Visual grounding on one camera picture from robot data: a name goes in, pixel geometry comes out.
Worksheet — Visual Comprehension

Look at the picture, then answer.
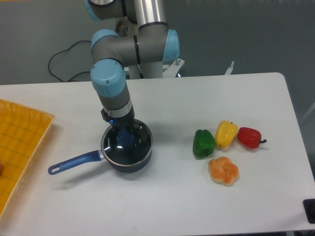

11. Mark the black floor cable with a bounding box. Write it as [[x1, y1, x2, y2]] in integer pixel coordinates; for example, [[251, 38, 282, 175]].
[[48, 40, 93, 83]]

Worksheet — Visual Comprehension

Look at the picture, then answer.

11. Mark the red bell pepper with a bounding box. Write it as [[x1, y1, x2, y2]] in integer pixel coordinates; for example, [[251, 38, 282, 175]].
[[237, 127, 267, 149]]

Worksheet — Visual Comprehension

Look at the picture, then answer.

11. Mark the yellow woven basket tray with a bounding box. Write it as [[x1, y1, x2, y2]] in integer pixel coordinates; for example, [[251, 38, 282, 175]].
[[0, 99, 55, 213]]

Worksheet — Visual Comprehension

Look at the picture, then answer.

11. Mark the blue saucepan with handle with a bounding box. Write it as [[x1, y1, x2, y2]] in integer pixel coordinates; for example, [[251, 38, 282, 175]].
[[47, 118, 154, 176]]

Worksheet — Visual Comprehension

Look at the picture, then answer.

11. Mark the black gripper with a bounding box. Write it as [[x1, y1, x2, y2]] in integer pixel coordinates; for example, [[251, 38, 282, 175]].
[[101, 107, 146, 144]]

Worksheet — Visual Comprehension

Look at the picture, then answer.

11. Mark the green bell pepper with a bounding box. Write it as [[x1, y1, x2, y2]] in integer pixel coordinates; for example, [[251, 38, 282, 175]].
[[192, 129, 216, 158]]

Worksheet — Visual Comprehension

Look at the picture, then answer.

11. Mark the black device at table edge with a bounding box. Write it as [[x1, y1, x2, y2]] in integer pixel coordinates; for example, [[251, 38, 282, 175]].
[[303, 199, 315, 224]]

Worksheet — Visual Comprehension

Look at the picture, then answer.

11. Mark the glass lid blue knob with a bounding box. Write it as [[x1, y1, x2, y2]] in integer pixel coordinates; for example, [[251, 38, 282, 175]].
[[101, 119, 153, 168]]

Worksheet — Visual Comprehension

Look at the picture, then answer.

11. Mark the yellow bell pepper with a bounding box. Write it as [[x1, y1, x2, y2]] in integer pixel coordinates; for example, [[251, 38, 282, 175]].
[[215, 120, 238, 148]]

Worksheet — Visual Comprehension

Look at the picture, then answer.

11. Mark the orange knotted bread roll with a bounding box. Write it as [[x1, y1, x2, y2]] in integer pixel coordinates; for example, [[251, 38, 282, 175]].
[[208, 156, 239, 186]]

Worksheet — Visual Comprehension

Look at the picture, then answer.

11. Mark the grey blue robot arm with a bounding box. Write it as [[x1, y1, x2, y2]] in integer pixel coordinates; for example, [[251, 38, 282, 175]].
[[85, 0, 180, 145]]

